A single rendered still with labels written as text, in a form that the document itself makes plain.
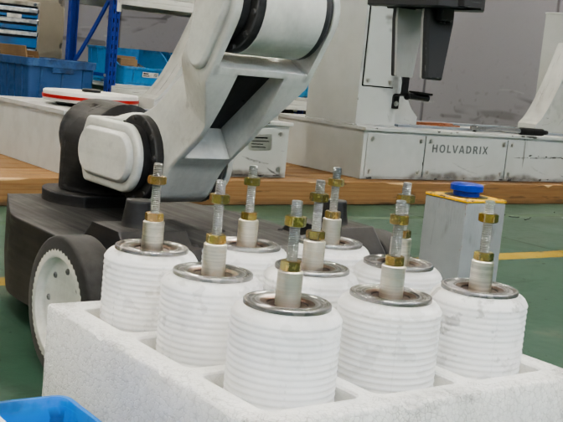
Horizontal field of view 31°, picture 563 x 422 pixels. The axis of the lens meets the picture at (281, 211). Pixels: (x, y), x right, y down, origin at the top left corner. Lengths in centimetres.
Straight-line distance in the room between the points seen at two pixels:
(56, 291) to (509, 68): 629
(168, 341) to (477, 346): 29
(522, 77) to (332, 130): 380
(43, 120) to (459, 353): 230
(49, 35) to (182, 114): 591
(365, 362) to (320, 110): 296
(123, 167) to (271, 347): 86
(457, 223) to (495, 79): 639
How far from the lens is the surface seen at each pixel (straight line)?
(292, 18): 145
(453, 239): 124
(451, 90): 790
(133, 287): 103
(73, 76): 557
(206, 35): 145
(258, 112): 158
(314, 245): 102
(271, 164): 340
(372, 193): 359
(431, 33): 90
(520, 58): 747
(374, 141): 367
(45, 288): 147
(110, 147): 169
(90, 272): 134
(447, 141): 392
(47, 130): 312
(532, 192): 420
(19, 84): 554
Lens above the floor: 45
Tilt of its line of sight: 8 degrees down
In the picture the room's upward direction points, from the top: 5 degrees clockwise
